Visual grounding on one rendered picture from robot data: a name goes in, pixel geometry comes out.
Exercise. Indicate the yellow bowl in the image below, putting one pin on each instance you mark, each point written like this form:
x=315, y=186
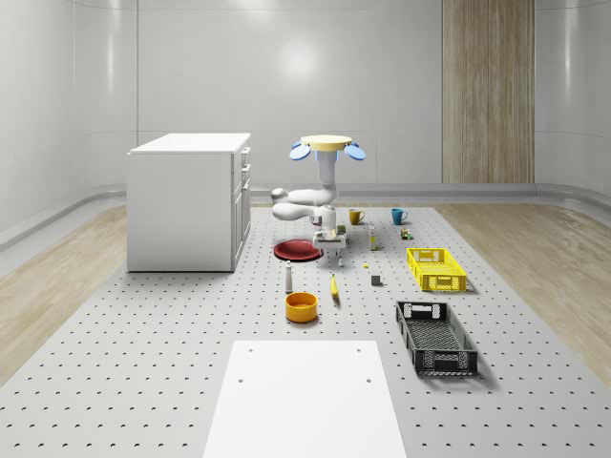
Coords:
x=301, y=307

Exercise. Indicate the banana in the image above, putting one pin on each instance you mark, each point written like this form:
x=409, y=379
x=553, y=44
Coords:
x=334, y=287

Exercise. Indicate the blue mug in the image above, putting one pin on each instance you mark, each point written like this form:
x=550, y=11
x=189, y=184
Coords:
x=397, y=216

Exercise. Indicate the red plate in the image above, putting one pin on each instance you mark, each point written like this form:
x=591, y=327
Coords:
x=296, y=250

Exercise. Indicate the yellow box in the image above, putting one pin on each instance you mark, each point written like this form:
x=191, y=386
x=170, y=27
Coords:
x=372, y=238

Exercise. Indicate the flat-sided can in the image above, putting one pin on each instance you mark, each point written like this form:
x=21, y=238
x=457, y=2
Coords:
x=341, y=230

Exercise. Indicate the drone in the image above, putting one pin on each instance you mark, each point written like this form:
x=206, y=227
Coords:
x=327, y=142

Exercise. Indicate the dark grey basket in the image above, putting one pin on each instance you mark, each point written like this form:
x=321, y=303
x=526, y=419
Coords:
x=436, y=341

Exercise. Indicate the puzzle cube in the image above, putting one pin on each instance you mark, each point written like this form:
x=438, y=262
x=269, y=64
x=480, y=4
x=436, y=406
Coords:
x=406, y=234

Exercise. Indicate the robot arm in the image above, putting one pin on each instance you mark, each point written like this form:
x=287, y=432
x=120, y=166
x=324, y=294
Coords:
x=327, y=176

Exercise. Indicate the white board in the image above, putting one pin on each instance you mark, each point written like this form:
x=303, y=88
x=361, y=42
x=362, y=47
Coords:
x=305, y=401

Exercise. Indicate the yellow mug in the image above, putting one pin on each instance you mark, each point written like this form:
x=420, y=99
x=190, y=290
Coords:
x=354, y=217

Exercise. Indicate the yellow basket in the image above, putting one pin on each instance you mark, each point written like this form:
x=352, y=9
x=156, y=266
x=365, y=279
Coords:
x=441, y=281

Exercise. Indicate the white cabinet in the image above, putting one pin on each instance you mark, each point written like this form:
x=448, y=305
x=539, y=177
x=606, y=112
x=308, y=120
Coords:
x=181, y=214

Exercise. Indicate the small white bottle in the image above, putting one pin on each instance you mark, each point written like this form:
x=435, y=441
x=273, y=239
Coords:
x=288, y=279

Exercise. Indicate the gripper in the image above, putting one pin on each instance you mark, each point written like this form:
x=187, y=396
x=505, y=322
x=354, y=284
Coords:
x=330, y=242

